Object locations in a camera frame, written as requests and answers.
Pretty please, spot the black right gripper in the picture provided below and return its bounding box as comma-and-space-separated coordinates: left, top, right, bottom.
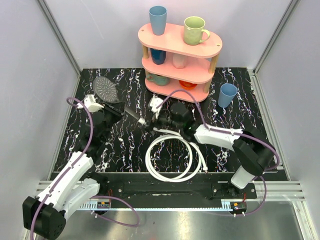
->
139, 107, 183, 136

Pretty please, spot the grey shower head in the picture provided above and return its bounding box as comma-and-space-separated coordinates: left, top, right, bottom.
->
92, 76, 147, 126

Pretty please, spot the white shower hose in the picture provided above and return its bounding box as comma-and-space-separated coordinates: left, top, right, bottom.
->
142, 119, 210, 182

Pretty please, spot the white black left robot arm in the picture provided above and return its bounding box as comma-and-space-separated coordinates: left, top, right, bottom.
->
22, 102, 125, 240

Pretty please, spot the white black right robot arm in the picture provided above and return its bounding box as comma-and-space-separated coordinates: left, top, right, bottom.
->
148, 98, 277, 199

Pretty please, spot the teal ceramic mug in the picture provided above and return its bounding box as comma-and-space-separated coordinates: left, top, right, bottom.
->
146, 73, 170, 86

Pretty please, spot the orange bowl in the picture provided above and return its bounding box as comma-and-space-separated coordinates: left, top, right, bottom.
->
179, 80, 197, 90

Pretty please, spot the pink three-tier shelf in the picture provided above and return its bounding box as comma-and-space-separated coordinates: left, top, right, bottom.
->
138, 23, 223, 102

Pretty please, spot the pink faceted cup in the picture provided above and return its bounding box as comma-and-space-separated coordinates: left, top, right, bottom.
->
172, 53, 187, 69

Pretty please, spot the dark blue cup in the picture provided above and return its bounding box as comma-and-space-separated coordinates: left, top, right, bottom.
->
150, 48, 166, 65

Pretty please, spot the blue cup on table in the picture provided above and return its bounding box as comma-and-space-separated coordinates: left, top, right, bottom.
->
218, 83, 238, 108

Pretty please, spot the green mug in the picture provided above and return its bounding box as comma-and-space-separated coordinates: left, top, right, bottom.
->
183, 16, 211, 46

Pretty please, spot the blue cup on shelf top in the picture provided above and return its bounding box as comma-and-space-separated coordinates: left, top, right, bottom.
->
149, 5, 167, 36

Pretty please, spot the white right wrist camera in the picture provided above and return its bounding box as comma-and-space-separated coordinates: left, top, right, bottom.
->
148, 96, 163, 119

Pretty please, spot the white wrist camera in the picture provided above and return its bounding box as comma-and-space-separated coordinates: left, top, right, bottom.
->
82, 94, 104, 113
148, 96, 163, 119

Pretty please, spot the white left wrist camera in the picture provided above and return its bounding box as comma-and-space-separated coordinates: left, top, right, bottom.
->
82, 94, 104, 113

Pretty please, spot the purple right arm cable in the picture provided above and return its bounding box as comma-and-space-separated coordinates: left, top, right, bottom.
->
156, 89, 281, 217

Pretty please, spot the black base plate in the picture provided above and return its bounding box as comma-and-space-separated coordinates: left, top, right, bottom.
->
102, 172, 257, 211

